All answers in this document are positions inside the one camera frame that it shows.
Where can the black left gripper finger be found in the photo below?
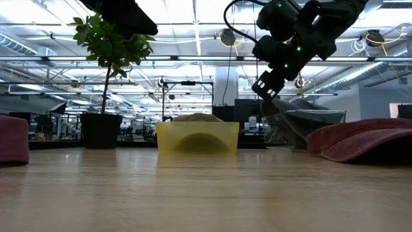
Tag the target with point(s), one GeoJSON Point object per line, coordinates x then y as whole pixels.
{"type": "Point", "coordinates": [128, 19]}

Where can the maroon baseball cap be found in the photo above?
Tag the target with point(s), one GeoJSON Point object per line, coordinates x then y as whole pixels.
{"type": "Point", "coordinates": [13, 141]}
{"type": "Point", "coordinates": [360, 138]}

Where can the tan baseball cap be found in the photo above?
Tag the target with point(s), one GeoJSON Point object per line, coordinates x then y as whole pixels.
{"type": "Point", "coordinates": [198, 117]}

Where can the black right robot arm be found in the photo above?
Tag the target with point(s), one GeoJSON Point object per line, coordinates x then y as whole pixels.
{"type": "Point", "coordinates": [338, 13]}

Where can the white bottle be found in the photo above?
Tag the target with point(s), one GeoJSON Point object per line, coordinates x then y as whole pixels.
{"type": "Point", "coordinates": [252, 124]}

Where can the clear plastic bin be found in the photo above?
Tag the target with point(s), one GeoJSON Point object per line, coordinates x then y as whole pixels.
{"type": "Point", "coordinates": [334, 120]}

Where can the green potted plant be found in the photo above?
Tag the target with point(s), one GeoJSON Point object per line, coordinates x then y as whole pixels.
{"type": "Point", "coordinates": [101, 129]}

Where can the yellow plastic bin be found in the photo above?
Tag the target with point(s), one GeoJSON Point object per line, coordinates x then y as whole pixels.
{"type": "Point", "coordinates": [167, 138]}

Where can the black gantry frame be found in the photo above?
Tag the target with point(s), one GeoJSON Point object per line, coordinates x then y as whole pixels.
{"type": "Point", "coordinates": [188, 83]}

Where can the black aluminium table frame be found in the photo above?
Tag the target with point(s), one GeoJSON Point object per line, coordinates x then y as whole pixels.
{"type": "Point", "coordinates": [138, 144]}

